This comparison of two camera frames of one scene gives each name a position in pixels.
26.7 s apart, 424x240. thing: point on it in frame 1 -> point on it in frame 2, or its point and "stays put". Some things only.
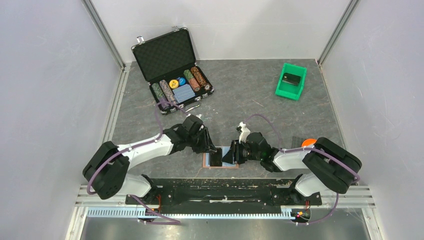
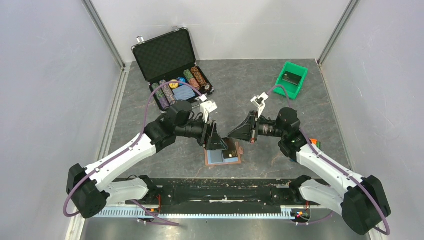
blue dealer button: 182,81 stays put
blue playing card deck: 183,93 stays put
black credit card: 216,159 -> 292,78
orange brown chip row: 200,78 stays put
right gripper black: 229,157 -> 246,131
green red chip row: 193,83 stays put
